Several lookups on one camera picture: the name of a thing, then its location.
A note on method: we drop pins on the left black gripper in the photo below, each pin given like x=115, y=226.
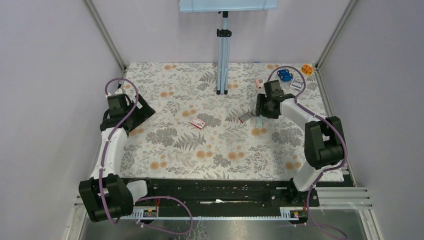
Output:
x=146, y=111

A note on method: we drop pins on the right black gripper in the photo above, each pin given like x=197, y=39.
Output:
x=261, y=99

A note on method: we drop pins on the pink stapler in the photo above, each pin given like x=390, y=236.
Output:
x=259, y=83

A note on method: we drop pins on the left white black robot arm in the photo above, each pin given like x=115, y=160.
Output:
x=111, y=159

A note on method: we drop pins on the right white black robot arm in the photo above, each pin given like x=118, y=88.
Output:
x=324, y=145

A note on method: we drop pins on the open staple box tray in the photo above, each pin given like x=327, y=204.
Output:
x=245, y=117

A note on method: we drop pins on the blue toy car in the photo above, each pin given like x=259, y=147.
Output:
x=284, y=75

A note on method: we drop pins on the red white staple box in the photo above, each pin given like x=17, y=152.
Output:
x=198, y=123

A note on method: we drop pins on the floral patterned table mat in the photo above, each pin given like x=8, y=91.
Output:
x=168, y=146

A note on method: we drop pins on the orange round toy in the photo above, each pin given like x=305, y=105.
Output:
x=307, y=69

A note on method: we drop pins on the light blue tripod stand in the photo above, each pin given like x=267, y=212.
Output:
x=224, y=43

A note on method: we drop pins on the light blue board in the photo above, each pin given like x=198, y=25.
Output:
x=193, y=6

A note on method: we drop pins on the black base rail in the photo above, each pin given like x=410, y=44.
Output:
x=179, y=199

